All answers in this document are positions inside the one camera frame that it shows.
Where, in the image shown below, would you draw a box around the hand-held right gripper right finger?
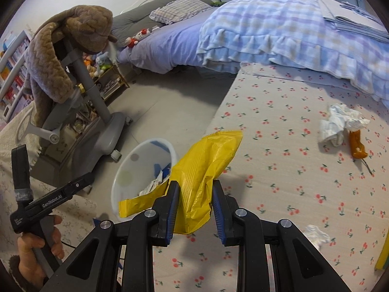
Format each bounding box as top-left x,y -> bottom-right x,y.
212,179 -> 350,292

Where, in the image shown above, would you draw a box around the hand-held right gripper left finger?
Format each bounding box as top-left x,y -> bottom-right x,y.
45,180 -> 181,292

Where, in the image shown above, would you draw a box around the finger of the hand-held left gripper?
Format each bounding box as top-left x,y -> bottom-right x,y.
65,172 -> 96,196
11,146 -> 33,203

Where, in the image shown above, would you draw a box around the yellow snack bag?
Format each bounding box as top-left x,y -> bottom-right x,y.
118,130 -> 244,235

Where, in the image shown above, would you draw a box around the white patterned plastic trash bin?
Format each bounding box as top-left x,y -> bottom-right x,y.
111,138 -> 178,218

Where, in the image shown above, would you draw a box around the person's left forearm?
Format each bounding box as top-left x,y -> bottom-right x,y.
8,254 -> 49,292

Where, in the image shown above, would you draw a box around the person's left hand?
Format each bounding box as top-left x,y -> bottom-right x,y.
18,214 -> 65,287

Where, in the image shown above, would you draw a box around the floral print cloth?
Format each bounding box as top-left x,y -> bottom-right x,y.
0,106 -> 98,259

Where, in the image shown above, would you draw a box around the cherry print tablecloth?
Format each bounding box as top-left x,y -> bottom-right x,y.
152,62 -> 389,292

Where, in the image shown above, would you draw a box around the bookshelf with books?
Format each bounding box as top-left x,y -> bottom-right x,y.
0,30 -> 34,119

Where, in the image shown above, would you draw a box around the small crumpled white tissue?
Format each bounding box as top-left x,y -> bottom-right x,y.
304,224 -> 331,250

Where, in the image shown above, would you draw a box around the wooden toy trolley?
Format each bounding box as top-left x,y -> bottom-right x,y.
82,52 -> 131,101

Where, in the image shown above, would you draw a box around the large crumpled white tissue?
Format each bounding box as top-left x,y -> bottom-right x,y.
318,104 -> 371,146

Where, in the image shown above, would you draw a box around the orange wrapper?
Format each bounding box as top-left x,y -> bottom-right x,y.
349,129 -> 369,159

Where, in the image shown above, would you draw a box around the black hairpin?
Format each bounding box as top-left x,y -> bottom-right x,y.
361,158 -> 376,177

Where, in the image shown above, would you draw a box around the brown plush blanket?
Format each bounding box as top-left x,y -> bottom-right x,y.
23,5 -> 117,128

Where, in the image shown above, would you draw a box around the bed with purple sheet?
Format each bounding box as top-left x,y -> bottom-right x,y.
111,0 -> 244,75

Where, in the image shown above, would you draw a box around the yellow wrapper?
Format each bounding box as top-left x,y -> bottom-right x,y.
375,248 -> 389,271

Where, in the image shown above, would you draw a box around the blue plaid ruffled blanket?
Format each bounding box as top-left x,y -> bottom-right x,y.
197,0 -> 389,110

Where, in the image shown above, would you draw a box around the plaid ruffled pillow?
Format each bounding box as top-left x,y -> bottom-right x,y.
150,0 -> 213,25

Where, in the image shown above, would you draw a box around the folded grey cloth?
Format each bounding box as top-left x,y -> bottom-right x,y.
316,0 -> 389,43

